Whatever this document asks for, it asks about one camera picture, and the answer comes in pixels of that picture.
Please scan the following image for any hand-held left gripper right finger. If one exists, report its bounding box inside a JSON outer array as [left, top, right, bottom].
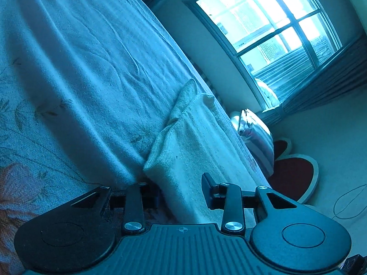
[[201, 173, 299, 233]]

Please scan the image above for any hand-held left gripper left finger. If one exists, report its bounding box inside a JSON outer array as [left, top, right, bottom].
[[69, 182, 159, 234]]

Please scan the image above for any white towel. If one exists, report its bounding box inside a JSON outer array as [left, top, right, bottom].
[[143, 79, 270, 225]]

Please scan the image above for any striped folded quilt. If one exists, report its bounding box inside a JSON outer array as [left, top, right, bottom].
[[231, 109, 275, 175]]

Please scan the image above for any red heart-shaped rug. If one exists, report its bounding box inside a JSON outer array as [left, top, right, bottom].
[[267, 139, 319, 204]]

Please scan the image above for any pillow on window sill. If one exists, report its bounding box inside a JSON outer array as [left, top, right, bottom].
[[255, 78, 280, 108]]

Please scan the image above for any floral bed sheet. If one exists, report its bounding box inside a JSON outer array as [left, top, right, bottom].
[[0, 0, 270, 275]]

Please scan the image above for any blue window curtain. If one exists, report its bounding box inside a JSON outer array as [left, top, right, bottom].
[[261, 34, 367, 127]]

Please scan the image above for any window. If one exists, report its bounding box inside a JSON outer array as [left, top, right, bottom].
[[183, 0, 345, 112]]

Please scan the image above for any hanging wall cable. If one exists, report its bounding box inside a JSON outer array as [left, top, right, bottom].
[[333, 185, 367, 220]]

